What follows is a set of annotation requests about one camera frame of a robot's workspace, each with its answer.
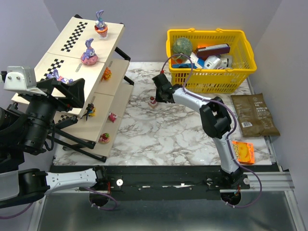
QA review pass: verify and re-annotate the yellow plastic basket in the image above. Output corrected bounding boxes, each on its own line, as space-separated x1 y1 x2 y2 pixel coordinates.
166 28 257 93

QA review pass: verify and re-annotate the black dragon toy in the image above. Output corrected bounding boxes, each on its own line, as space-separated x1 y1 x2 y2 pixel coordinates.
82 103 96 121

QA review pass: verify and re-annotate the strawberry tart toy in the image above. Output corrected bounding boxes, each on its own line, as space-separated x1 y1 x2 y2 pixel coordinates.
99 133 110 143

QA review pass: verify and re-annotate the blue box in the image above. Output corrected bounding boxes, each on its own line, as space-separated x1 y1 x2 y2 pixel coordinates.
171 63 197 69

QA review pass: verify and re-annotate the orange snack box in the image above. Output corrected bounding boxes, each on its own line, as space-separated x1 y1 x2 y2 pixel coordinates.
232 141 255 165

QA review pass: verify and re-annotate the purple bunny pink donut toy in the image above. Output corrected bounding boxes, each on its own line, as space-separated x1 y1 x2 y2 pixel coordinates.
47 69 74 84

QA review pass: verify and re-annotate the orange dragon toy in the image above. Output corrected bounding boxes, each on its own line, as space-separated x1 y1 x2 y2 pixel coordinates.
101 67 112 81

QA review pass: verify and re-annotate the purple bunny cupcake toy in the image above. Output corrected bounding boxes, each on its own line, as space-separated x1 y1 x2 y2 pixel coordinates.
94 10 108 39

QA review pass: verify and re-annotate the purple box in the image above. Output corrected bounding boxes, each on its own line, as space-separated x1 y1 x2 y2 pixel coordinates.
196 43 231 58

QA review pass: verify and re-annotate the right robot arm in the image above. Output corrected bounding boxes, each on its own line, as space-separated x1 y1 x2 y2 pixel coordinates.
152 73 243 187

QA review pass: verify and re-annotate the green melon ball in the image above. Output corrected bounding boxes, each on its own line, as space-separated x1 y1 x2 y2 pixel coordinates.
172 37 193 56

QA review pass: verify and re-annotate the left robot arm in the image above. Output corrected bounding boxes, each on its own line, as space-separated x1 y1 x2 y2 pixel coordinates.
0 78 107 208

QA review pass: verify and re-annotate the white bottle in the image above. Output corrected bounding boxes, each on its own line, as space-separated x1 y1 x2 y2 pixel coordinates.
220 54 233 68

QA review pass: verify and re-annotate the beige tiered shelf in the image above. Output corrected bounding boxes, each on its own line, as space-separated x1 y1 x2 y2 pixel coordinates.
13 16 134 162

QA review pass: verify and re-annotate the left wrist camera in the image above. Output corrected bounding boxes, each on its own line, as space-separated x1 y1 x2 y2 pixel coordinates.
4 66 47 96

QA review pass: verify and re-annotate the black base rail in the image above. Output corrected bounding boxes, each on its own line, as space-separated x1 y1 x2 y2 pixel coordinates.
46 166 250 202

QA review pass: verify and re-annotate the brown coffee bag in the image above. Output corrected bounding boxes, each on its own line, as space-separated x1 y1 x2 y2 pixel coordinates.
231 93 280 138

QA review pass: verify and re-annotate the strawberry cake slice toy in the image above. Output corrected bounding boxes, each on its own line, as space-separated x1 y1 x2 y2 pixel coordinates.
148 96 158 109

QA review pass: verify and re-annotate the pink bear toy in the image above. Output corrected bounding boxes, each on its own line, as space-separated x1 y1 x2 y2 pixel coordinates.
108 112 118 123

